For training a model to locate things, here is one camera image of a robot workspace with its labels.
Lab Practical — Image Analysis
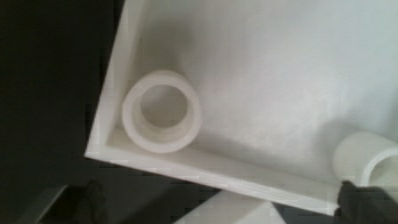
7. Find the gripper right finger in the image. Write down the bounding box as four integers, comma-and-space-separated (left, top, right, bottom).
334, 181, 398, 224

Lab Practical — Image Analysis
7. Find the white square tabletop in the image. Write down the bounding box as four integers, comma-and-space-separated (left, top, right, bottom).
85, 0, 398, 214

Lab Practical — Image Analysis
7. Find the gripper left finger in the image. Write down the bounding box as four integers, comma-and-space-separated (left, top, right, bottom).
16, 181, 108, 224

